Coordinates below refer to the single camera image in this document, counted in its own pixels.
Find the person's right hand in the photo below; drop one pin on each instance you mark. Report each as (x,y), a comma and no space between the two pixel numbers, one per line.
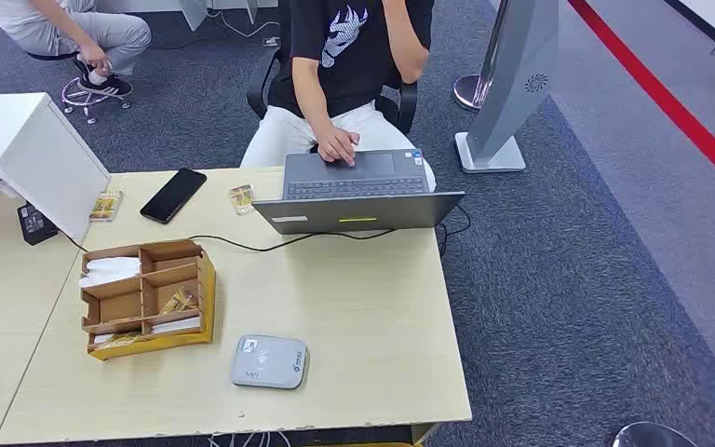
(339,145)

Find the person's right forearm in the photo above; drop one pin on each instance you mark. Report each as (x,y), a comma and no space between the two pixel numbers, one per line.
(311,92)

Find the person's left forearm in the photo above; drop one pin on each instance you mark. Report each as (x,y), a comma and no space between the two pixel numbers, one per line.
(407,43)

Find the person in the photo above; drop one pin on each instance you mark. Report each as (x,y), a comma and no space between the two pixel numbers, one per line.
(345,62)
(55,24)

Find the gold patterned key card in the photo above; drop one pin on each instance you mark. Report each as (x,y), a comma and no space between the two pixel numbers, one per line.
(120,340)
(242,199)
(106,206)
(180,301)

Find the cardboard card organizer box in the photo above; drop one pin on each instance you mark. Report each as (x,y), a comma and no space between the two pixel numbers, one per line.
(207,290)

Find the grey card reader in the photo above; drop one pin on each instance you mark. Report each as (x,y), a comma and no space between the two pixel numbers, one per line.
(269,363)

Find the white card stack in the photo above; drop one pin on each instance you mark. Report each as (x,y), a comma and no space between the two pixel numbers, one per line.
(107,281)
(175,325)
(114,265)

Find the grey laptop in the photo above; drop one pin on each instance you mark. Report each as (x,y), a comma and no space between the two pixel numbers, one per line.
(357,213)

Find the black office chair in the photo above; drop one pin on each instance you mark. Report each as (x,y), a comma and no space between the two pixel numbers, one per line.
(260,80)

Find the power strip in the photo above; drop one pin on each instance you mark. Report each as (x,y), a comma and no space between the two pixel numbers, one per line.
(271,42)

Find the black smartphone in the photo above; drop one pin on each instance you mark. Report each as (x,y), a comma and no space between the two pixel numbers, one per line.
(174,195)

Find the grey standing kiosk panel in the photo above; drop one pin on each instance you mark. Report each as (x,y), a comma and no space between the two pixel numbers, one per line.
(512,92)

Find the white table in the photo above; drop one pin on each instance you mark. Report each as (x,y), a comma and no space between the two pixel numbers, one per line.
(194,15)

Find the chrome base stool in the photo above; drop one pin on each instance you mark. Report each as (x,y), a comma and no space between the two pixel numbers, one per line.
(86,98)

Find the white box cabinet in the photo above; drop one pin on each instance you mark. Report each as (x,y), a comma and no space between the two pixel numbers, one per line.
(49,160)

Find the black power adapter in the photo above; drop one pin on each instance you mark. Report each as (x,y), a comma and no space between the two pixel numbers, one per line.
(37,223)

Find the chrome stanchion post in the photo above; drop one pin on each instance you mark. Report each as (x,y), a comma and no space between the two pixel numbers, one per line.
(468,92)

